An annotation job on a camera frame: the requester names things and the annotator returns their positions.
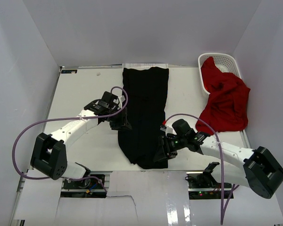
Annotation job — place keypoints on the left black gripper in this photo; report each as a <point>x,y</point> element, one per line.
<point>122,122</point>

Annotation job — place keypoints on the red t shirt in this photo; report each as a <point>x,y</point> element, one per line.
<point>226,109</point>

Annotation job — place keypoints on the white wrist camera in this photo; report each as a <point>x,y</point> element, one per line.
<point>121,99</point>
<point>165,129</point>

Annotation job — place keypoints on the white plastic basket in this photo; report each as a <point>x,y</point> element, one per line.
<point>224,62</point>

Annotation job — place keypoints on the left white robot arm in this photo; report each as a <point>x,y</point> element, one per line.
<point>50,150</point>

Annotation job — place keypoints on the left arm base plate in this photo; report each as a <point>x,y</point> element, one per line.
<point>88,188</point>

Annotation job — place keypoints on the small label sticker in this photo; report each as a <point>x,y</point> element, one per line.
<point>68,71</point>

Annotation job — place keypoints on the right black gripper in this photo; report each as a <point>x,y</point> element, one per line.
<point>164,151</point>

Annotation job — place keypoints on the black t shirt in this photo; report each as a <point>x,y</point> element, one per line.
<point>147,94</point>

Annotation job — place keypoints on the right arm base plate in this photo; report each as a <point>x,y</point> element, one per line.
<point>202,188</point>

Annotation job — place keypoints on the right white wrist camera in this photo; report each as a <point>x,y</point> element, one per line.
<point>165,129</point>

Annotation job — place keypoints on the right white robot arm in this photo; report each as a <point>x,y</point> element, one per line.
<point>257,168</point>

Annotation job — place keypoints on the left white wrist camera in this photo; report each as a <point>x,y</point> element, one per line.
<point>121,99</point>

